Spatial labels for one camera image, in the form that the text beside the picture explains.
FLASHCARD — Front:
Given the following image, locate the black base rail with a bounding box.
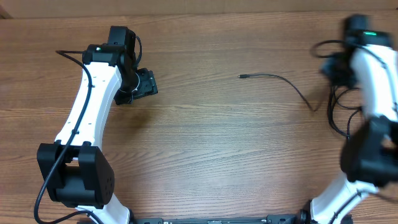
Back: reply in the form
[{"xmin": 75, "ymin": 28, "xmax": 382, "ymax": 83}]
[{"xmin": 131, "ymin": 214, "xmax": 316, "ymax": 224}]

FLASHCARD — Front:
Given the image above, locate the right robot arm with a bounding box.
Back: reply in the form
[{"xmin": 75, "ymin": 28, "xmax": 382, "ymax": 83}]
[{"xmin": 296, "ymin": 14, "xmax": 397, "ymax": 223}]

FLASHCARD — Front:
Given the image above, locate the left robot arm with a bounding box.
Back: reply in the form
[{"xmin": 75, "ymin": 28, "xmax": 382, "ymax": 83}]
[{"xmin": 34, "ymin": 26, "xmax": 158, "ymax": 223}]

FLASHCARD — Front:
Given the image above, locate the black USB cable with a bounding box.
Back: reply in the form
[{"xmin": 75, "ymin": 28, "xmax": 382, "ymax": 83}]
[
  {"xmin": 238, "ymin": 73, "xmax": 321, "ymax": 112},
  {"xmin": 326, "ymin": 85, "xmax": 364, "ymax": 139}
]

